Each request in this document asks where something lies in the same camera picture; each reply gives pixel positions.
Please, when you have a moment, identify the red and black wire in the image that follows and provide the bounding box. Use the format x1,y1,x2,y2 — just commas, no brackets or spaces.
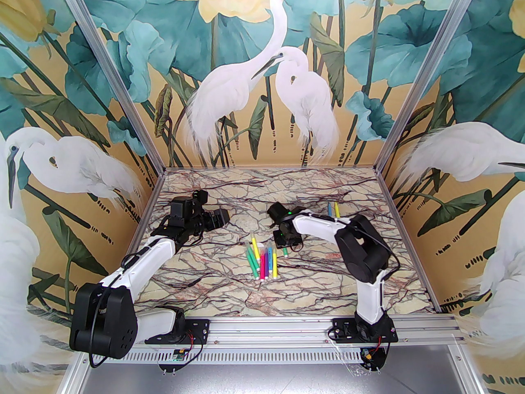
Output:
185,330,202,362
369,335,391,360

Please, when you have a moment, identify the aluminium frame rail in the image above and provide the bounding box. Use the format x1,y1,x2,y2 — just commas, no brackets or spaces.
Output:
78,316,468,347

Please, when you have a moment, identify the vented metal panel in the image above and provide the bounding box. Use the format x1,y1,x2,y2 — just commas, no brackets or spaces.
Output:
62,346,484,394

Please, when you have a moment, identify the aluminium corner post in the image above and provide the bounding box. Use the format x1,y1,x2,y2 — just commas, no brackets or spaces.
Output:
52,0,167,171
374,0,488,171

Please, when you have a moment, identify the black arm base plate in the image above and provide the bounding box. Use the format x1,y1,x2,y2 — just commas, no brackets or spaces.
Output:
145,318,210,344
331,318,399,344

